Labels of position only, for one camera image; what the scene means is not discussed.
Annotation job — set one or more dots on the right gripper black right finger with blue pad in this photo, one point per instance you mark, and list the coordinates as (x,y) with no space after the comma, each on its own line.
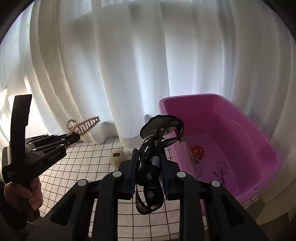
(208,211)

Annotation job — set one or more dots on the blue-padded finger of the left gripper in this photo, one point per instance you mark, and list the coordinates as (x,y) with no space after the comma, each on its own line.
(43,139)

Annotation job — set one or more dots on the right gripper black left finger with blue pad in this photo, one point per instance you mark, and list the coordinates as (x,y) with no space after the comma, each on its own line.
(89,210)

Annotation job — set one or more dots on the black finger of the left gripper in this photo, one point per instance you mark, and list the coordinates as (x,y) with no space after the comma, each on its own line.
(67,141)

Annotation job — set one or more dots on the pearl hair claw clip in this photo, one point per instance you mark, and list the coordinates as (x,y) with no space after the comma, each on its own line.
(83,127)

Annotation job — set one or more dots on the large silver bangle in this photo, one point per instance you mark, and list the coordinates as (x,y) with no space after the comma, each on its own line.
(197,167)

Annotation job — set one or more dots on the person's left hand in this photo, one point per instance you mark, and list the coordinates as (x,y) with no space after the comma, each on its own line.
(17,195)

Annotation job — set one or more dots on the white grid-pattern bedsheet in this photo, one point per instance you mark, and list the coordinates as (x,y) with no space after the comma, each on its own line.
(89,210)

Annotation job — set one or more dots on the thin dark hair pin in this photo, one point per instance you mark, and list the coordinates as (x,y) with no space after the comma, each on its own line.
(221,171)

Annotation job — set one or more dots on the beige fuzzy pouch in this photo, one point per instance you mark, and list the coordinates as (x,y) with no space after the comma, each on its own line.
(117,156)

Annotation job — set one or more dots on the pink plastic basin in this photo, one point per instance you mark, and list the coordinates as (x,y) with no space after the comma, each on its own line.
(226,135)

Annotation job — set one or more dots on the white sheer curtain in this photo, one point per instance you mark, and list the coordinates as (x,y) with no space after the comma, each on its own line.
(118,59)

